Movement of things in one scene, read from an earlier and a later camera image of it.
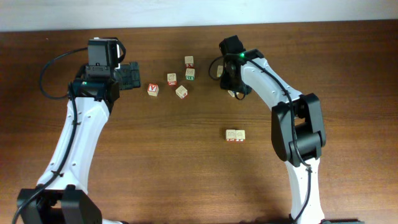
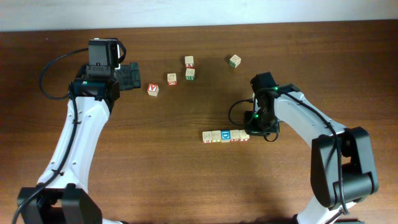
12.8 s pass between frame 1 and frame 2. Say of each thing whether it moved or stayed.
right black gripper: moved
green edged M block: stayed
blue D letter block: moved
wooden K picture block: moved
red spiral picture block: stayed
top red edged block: stayed
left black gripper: stayed
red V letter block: stayed
